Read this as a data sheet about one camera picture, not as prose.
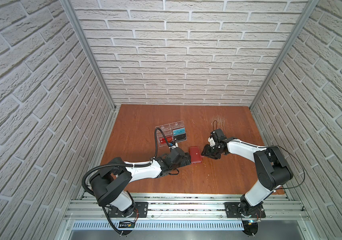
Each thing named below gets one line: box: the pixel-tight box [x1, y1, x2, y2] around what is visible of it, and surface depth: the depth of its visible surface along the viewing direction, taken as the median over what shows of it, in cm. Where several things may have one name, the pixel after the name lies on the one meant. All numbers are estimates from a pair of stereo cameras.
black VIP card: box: [173, 133, 187, 143], surface depth 100 cm
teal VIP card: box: [172, 128, 186, 136], surface depth 100 cm
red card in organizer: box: [159, 136, 173, 144], surface depth 99 cm
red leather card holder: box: [189, 146, 202, 164], surface depth 94 cm
